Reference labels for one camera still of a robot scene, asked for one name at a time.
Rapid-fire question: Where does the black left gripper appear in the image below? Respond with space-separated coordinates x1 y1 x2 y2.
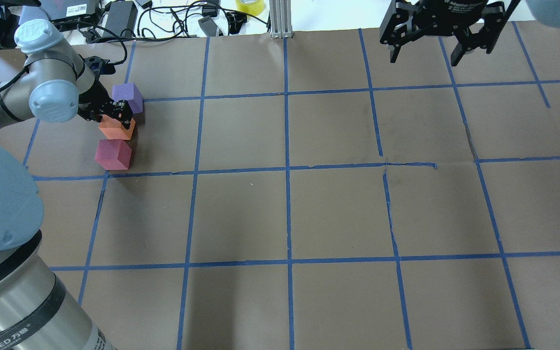
78 78 133 129

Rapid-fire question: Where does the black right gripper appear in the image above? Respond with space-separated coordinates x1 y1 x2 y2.
379 0 509 67

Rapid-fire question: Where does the orange foam block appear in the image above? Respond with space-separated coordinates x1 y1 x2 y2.
99 115 136 141

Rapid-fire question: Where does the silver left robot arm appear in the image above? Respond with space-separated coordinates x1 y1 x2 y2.
0 18 133 350

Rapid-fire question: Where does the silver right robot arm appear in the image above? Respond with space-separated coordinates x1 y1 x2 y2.
379 0 560 67

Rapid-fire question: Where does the purple foam block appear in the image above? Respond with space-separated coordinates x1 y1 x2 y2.
112 83 144 114

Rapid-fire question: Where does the pink foam block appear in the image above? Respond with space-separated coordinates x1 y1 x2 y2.
95 139 133 171

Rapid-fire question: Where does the black power adapter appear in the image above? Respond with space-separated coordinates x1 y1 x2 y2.
103 0 138 38

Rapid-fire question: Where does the yellow tape roll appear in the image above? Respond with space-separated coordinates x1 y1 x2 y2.
235 0 265 16

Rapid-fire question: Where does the aluminium frame post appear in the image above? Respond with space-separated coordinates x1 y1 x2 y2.
268 0 294 38

